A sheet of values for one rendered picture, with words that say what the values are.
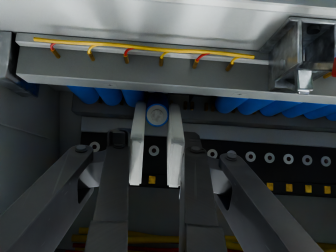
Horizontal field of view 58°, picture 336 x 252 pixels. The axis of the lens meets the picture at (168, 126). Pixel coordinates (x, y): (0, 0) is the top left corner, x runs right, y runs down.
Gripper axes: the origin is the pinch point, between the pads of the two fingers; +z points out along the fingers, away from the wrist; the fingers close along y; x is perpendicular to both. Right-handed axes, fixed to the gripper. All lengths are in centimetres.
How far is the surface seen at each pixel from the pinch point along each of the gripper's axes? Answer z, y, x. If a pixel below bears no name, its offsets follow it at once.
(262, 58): -0.2, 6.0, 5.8
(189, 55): -0.2, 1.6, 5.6
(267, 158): 9.9, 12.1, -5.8
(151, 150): 10.0, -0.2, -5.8
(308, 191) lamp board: 8.1, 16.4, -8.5
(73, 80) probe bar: -0.1, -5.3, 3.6
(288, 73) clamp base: -1.9, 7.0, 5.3
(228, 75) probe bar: -0.1, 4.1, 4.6
